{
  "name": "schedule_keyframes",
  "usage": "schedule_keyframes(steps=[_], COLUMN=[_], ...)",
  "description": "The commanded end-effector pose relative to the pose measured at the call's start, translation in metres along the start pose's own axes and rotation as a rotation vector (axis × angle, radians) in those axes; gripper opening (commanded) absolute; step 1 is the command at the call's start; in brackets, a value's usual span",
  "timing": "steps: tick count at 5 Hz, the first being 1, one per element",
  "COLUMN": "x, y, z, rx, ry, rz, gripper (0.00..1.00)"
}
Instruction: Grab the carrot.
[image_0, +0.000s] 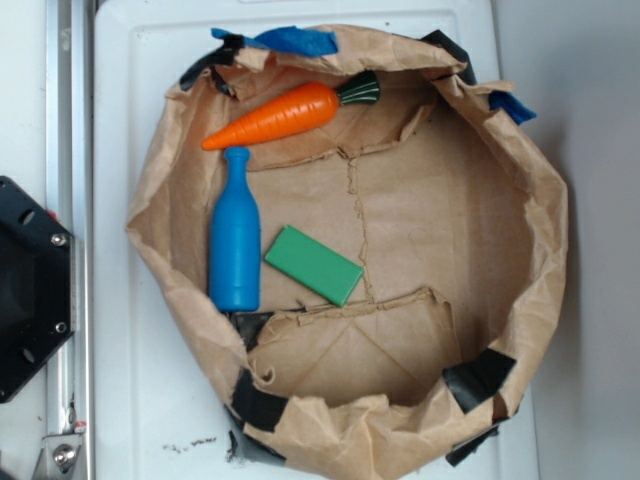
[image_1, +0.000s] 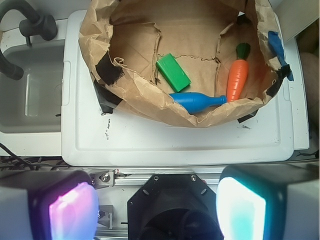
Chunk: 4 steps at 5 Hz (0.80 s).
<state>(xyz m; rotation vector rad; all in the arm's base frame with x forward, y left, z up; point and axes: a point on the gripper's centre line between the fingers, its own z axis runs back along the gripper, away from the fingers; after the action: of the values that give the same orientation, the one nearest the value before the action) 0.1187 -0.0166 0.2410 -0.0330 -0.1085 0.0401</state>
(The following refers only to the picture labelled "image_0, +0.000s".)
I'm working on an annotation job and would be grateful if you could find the white plastic tray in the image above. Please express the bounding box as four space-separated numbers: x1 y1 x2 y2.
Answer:
91 0 541 480

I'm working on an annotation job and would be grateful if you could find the brown paper bag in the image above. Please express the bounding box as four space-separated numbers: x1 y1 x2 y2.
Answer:
127 25 568 479

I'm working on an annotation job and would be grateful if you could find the aluminium frame rail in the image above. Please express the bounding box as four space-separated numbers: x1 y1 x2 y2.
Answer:
36 1 98 479

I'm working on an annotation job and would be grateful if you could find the green rectangular block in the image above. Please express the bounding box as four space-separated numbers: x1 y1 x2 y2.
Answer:
265 225 364 307

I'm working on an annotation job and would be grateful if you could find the orange toy carrot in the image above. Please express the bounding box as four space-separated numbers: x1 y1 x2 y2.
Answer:
201 71 381 151

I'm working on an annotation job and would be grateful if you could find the blue toy bottle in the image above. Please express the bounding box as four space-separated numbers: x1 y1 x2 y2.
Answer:
208 147 261 312

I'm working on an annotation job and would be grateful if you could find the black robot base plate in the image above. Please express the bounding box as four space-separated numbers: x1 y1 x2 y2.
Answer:
1 176 73 404

